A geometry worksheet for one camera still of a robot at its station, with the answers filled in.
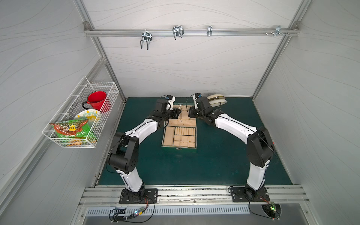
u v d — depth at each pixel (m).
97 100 0.65
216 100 0.99
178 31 0.77
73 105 0.65
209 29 0.72
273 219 0.68
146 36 0.78
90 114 0.67
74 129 0.55
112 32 0.80
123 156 0.47
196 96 0.82
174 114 0.80
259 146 0.49
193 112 0.80
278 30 0.77
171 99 0.82
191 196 0.75
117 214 0.69
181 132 0.93
